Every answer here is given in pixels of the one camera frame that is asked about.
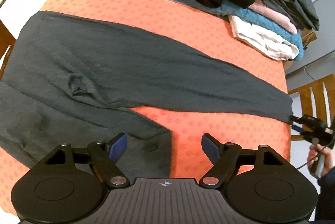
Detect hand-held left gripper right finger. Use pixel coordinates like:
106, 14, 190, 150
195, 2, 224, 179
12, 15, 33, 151
199, 133, 291, 189

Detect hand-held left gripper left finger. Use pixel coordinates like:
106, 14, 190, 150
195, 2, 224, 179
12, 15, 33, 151
43, 132, 130, 189

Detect dark grey pants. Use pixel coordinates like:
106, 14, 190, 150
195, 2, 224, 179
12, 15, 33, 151
0, 11, 294, 180

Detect person's right forearm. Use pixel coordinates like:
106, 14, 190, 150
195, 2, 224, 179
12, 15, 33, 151
317, 160, 335, 224

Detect person's right hand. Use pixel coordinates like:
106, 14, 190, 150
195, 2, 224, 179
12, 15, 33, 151
307, 143, 320, 174

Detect wooden chair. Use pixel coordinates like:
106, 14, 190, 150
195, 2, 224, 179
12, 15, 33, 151
0, 20, 16, 80
301, 29, 319, 44
288, 73, 335, 151

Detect white quilted garment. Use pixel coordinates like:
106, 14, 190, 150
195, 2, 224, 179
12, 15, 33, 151
229, 15, 299, 61

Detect blue fleece garment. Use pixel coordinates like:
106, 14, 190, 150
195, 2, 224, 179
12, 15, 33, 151
209, 5, 304, 61

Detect pink folded garment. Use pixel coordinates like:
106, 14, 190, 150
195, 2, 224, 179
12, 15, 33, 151
247, 0, 298, 33

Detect orange floral mat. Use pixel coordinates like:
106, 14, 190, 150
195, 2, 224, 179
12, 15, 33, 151
0, 0, 293, 215

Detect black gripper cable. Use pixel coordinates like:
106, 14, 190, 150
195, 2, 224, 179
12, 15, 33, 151
296, 132, 335, 169

